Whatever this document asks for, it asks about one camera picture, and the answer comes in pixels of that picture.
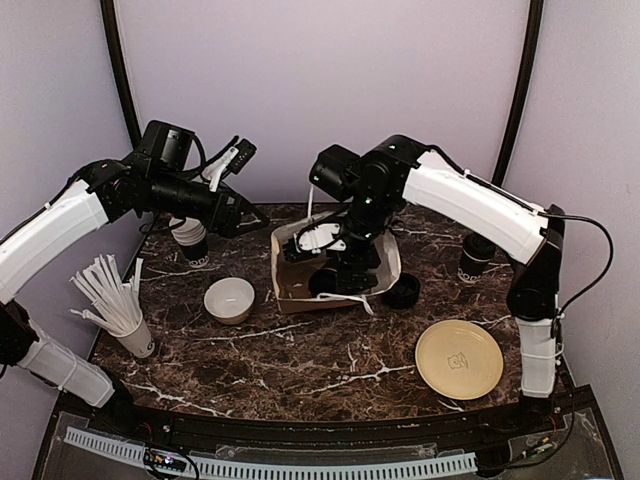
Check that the brown paper bag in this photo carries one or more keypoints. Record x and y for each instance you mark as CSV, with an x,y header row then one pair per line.
x,y
387,273

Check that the stack of paper cups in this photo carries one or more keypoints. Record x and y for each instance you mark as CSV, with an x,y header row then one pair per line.
x,y
191,237

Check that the cup of wrapped straws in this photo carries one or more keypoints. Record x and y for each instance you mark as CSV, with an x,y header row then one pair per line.
x,y
116,303

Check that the stack of black lids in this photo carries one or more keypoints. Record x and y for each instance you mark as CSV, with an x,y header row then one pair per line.
x,y
404,293

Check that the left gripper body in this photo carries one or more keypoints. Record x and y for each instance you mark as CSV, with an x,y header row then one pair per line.
x,y
219,224

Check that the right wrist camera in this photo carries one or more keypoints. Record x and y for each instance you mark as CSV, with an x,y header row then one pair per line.
x,y
311,241

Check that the black frame post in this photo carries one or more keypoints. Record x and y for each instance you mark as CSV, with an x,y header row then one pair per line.
x,y
527,60
119,71

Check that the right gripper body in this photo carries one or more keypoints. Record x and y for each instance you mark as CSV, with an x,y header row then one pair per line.
x,y
345,275

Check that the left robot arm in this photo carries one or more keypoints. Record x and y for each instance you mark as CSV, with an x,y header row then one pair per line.
x,y
152,178

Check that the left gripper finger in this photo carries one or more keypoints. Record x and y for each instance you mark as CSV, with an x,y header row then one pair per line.
x,y
248,222
250,211

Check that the left black frame post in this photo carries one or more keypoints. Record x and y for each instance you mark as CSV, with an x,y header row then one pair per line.
x,y
119,71

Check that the white ceramic bowl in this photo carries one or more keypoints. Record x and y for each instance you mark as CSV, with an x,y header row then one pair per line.
x,y
230,300

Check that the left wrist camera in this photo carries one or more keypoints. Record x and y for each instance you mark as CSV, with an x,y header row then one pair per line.
x,y
231,161

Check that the yellow plate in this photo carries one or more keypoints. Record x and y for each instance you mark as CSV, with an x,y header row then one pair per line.
x,y
459,360

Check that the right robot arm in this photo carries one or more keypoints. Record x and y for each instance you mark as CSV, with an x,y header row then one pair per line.
x,y
401,171

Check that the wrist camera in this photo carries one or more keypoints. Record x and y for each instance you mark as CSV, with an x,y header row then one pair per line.
x,y
311,241
231,161

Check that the black front rail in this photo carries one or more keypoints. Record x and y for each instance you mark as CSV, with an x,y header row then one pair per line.
x,y
359,415

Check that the right black frame post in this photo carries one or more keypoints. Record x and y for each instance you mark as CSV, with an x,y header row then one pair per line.
x,y
527,60

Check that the white cable duct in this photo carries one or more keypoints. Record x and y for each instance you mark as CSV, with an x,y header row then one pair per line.
x,y
246,463

